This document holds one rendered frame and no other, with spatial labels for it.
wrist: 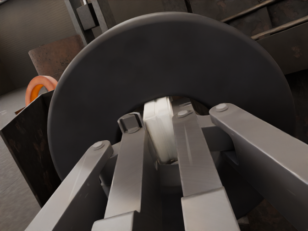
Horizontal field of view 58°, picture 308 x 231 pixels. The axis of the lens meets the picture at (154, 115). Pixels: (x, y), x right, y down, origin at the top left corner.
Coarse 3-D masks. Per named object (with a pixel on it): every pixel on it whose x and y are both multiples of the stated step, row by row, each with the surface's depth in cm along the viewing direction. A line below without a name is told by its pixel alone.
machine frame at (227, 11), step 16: (192, 0) 67; (208, 0) 66; (224, 0) 64; (240, 0) 63; (256, 0) 62; (288, 0) 59; (304, 0) 58; (208, 16) 67; (224, 16) 66; (256, 16) 63; (272, 16) 62; (288, 16) 60; (256, 32) 64; (288, 80) 66; (304, 80) 64; (304, 96) 66; (304, 112) 67; (304, 128) 69; (256, 208) 86; (272, 208) 83; (240, 224) 94; (256, 224) 88; (272, 224) 86; (288, 224) 83
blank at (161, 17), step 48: (96, 48) 15; (144, 48) 15; (192, 48) 15; (240, 48) 15; (96, 96) 16; (144, 96) 16; (192, 96) 16; (240, 96) 16; (288, 96) 16; (240, 192) 18
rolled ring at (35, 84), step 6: (36, 78) 99; (42, 78) 98; (48, 78) 96; (30, 84) 102; (36, 84) 100; (42, 84) 98; (48, 84) 96; (54, 84) 96; (30, 90) 102; (36, 90) 103; (48, 90) 96; (30, 96) 102; (36, 96) 104; (30, 102) 103
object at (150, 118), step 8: (144, 104) 16; (152, 104) 16; (144, 112) 15; (152, 112) 15; (144, 120) 14; (152, 120) 14; (152, 128) 14; (160, 128) 15; (152, 136) 15; (160, 136) 15; (160, 144) 15; (160, 152) 15; (168, 152) 15; (160, 160) 15; (168, 160) 15
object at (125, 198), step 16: (128, 128) 14; (144, 128) 14; (128, 144) 13; (144, 144) 12; (128, 160) 11; (144, 160) 11; (128, 176) 10; (144, 176) 10; (112, 192) 10; (128, 192) 9; (144, 192) 10; (160, 192) 13; (112, 208) 9; (128, 208) 9; (144, 208) 9; (160, 208) 12; (96, 224) 8; (112, 224) 8; (128, 224) 7; (144, 224) 8; (160, 224) 11
